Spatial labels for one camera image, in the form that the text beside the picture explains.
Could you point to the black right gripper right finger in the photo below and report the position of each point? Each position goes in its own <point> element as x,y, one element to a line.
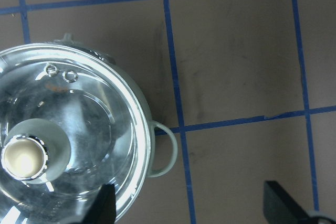
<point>279,207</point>

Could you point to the pale green electric pot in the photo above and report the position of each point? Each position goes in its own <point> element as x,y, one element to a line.
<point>124,200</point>

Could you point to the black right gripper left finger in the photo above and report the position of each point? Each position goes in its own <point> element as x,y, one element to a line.
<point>103,209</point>

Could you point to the glass pot lid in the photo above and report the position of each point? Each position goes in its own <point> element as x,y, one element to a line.
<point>69,125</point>

